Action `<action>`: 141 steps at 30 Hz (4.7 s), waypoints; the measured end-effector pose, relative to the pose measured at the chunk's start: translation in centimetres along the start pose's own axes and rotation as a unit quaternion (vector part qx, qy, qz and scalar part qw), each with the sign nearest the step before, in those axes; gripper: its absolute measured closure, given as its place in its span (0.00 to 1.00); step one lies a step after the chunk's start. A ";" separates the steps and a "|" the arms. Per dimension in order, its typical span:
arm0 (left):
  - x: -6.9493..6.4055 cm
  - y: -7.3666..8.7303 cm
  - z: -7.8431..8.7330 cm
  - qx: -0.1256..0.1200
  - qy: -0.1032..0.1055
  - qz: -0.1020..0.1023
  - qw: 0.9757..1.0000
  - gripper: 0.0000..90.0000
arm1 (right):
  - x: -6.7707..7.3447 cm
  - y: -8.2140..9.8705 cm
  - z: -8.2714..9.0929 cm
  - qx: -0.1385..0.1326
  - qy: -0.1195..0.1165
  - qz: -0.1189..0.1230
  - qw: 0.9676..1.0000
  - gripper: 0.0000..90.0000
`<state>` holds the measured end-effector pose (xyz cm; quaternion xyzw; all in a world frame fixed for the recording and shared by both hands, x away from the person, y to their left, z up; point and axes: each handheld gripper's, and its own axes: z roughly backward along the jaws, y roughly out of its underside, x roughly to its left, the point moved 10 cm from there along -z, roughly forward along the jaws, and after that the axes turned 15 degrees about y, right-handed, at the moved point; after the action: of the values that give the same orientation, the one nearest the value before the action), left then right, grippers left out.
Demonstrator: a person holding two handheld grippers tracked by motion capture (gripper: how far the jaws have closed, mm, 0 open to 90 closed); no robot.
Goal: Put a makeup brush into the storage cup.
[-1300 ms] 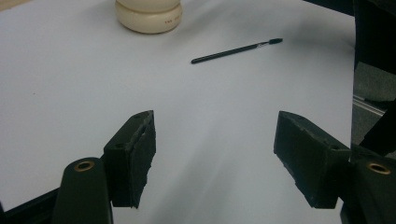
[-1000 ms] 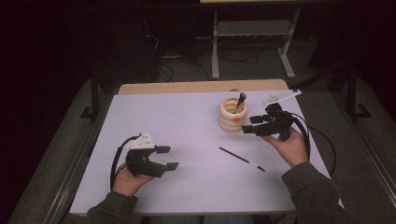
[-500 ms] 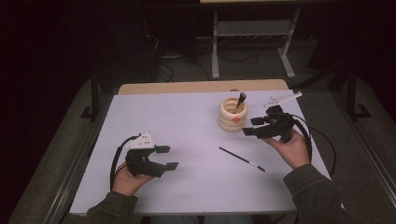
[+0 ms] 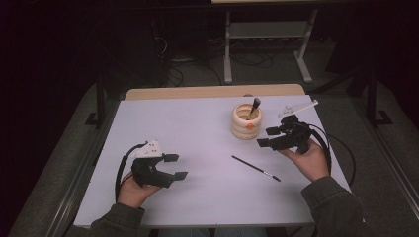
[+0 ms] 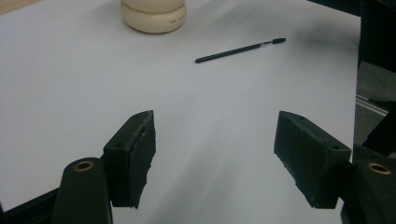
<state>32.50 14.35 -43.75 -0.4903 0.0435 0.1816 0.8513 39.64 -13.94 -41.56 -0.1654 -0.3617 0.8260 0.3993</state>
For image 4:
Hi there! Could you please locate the tangle of floor cables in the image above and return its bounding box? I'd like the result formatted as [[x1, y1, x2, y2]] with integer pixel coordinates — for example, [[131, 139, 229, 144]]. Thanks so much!
[[151, 19, 275, 87]]

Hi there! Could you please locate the person's left hand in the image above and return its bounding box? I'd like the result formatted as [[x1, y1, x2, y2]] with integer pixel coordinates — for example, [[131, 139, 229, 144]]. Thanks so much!
[[117, 179, 162, 209]]

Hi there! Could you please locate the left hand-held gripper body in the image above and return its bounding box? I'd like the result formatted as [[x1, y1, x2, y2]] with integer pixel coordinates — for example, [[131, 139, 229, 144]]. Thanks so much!
[[130, 139, 173, 190]]

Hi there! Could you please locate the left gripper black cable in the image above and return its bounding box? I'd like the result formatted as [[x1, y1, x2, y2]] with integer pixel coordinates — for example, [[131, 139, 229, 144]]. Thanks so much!
[[114, 141, 149, 203]]

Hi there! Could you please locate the cream ribbed brush holder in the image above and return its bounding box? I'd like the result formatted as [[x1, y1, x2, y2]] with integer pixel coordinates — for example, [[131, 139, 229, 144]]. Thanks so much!
[[230, 103, 264, 141]]

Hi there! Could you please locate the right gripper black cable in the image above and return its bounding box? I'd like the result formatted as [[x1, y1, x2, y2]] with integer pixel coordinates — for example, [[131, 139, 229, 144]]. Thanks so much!
[[304, 121, 357, 187]]

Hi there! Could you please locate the thin black makeup brush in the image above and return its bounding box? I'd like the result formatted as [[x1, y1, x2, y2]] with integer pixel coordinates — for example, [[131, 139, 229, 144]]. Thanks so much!
[[231, 155, 282, 183]]

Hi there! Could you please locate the fluffy black makeup brush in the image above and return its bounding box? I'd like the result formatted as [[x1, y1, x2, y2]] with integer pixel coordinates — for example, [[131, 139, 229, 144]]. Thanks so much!
[[246, 97, 262, 121]]

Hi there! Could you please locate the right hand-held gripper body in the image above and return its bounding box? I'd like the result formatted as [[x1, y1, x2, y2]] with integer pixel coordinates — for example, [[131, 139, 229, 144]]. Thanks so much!
[[268, 99, 319, 156]]

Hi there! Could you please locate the wooden table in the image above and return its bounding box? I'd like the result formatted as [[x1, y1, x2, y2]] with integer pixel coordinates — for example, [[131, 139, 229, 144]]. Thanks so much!
[[124, 83, 305, 102]]

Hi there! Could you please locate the person's right hand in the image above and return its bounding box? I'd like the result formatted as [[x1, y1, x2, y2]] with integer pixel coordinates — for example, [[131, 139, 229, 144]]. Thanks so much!
[[286, 137, 330, 183]]

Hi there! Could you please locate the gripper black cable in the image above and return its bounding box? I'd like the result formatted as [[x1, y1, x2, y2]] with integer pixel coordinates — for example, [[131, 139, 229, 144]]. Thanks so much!
[[304, 121, 357, 187], [114, 141, 149, 203]]

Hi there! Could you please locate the black stand leg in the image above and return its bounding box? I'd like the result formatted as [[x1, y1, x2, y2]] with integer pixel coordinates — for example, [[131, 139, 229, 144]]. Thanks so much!
[[84, 75, 107, 129], [365, 65, 393, 129]]

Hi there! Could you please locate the white metal stand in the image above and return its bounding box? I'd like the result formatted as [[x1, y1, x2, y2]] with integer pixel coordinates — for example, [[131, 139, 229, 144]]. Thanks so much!
[[222, 9, 319, 85]]

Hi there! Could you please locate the white table mat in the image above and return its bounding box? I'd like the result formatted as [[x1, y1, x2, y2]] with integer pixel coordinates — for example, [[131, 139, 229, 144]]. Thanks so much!
[[72, 94, 352, 228]]

